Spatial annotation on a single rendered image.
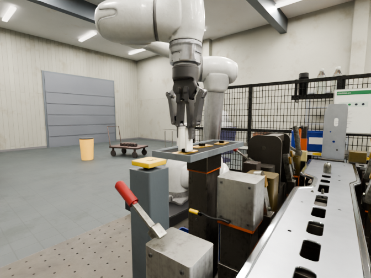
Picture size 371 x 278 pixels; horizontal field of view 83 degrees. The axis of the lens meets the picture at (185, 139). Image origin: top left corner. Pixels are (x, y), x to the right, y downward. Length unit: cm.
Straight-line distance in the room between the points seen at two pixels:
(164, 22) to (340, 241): 64
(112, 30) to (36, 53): 983
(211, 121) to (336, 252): 83
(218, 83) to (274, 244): 82
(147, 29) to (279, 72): 734
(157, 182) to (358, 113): 158
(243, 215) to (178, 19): 50
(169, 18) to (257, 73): 755
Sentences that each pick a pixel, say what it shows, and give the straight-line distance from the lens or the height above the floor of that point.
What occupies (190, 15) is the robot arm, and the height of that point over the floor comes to 151.
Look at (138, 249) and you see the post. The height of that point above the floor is 95.
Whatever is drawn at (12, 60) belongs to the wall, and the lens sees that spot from 1018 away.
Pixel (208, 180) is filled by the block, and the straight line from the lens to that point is 70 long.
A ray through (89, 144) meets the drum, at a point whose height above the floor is 46.
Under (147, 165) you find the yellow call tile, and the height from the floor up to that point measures 116.
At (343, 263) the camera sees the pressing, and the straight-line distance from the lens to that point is 52.
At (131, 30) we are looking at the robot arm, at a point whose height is 148.
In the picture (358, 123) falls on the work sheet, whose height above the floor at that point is 121.
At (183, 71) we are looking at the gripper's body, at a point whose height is 138.
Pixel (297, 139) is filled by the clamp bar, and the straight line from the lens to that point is 131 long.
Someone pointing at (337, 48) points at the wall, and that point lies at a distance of 766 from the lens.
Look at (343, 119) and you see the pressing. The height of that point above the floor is 124.
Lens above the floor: 126
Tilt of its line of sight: 6 degrees down
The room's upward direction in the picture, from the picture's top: straight up
